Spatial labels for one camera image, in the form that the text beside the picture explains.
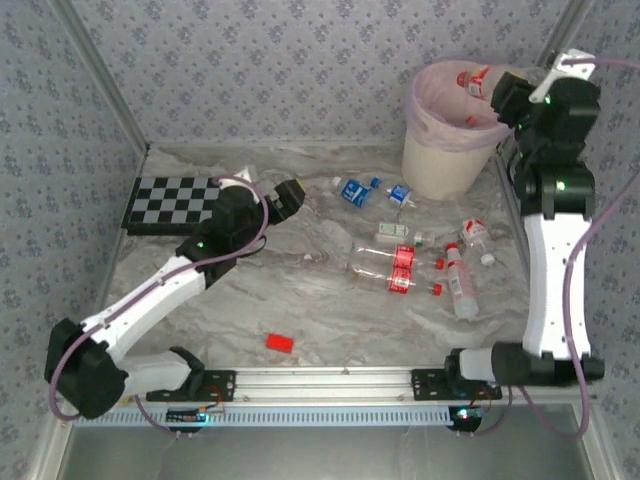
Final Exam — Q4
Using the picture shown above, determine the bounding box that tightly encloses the small circuit board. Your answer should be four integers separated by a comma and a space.
166, 407, 226, 425
447, 405, 484, 434

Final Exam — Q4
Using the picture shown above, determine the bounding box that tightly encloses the white bottle with red cap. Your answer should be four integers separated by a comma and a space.
444, 242, 480, 320

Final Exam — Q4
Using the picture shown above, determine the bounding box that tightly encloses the slotted cable duct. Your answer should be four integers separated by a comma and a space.
74, 404, 456, 429

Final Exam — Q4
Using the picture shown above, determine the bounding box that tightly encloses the large blue label bottle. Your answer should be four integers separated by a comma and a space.
332, 175, 384, 211

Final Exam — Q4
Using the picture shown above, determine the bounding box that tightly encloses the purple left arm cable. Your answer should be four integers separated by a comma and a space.
48, 174, 271, 436

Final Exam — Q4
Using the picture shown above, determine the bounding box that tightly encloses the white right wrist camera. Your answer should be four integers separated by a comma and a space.
528, 48, 597, 104

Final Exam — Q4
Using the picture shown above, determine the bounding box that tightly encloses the small blue label bottle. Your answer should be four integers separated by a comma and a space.
385, 183, 417, 210

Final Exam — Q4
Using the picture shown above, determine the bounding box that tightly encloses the black and white chessboard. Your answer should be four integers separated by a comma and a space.
121, 175, 226, 237

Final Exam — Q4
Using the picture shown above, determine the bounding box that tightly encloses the cream plastic bin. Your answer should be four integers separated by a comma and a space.
401, 129, 501, 201

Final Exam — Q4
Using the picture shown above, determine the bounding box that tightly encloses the grey metal panel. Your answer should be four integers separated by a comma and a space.
54, 424, 596, 480

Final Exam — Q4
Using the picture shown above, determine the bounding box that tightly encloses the pink bin liner bag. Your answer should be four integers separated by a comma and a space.
404, 59, 511, 154

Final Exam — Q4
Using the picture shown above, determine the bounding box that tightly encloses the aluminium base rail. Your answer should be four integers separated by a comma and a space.
204, 366, 451, 404

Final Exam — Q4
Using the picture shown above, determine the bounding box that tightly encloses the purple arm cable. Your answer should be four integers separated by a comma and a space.
48, 174, 271, 436
469, 54, 640, 441

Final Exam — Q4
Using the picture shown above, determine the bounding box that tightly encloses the aluminium frame post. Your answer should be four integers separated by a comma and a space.
539, 0, 601, 56

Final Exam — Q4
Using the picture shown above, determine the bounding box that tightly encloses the bottle with red white label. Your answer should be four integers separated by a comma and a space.
455, 64, 496, 100

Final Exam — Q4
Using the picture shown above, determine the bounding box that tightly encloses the red plastic block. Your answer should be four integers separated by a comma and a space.
265, 333, 295, 355

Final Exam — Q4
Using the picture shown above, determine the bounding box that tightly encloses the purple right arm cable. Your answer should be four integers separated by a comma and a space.
469, 54, 640, 441

